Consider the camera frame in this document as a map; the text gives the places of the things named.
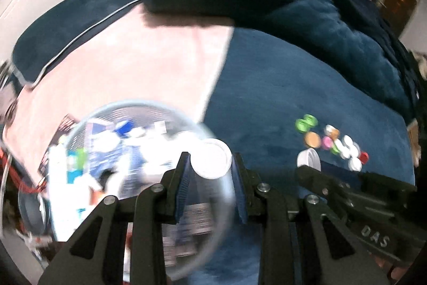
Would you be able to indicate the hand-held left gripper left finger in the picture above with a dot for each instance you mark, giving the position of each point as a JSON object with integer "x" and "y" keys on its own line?
{"x": 185, "y": 184}

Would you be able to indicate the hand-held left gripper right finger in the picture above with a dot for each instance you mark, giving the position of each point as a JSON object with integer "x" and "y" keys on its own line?
{"x": 240, "y": 188}

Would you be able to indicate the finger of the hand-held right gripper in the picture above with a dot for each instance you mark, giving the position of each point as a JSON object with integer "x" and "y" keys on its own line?
{"x": 320, "y": 183}

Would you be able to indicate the white ridged cap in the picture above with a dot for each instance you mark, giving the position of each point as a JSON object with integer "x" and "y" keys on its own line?
{"x": 308, "y": 158}

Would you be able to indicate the large white lid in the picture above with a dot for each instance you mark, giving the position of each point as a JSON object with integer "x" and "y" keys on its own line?
{"x": 212, "y": 159}

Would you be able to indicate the pile of mixed bottle caps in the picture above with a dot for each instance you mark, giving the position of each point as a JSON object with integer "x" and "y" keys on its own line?
{"x": 347, "y": 146}

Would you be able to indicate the grey-blue mesh plastic basket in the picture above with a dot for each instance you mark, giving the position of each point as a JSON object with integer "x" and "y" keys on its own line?
{"x": 213, "y": 238}

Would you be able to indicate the person's right hand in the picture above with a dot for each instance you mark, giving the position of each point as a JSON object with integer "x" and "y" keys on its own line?
{"x": 398, "y": 273}

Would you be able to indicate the tan round lid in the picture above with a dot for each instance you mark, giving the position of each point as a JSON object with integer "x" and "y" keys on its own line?
{"x": 312, "y": 139}

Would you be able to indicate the green bottle cap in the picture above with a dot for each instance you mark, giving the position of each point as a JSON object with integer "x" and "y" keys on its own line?
{"x": 310, "y": 120}
{"x": 302, "y": 125}

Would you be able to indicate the cardboard box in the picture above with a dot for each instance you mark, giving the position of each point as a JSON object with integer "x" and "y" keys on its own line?
{"x": 414, "y": 141}

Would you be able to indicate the teal white medicine box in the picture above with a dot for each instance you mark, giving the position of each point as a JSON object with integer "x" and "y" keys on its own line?
{"x": 71, "y": 171}

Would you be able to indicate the pink blanket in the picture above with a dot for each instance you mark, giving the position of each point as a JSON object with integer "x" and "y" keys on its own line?
{"x": 133, "y": 64}

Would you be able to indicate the smartphone with purple screen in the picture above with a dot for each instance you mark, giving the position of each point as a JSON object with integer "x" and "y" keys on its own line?
{"x": 56, "y": 141}

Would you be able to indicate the dark blue piped pillow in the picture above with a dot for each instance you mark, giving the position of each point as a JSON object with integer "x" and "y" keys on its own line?
{"x": 66, "y": 24}

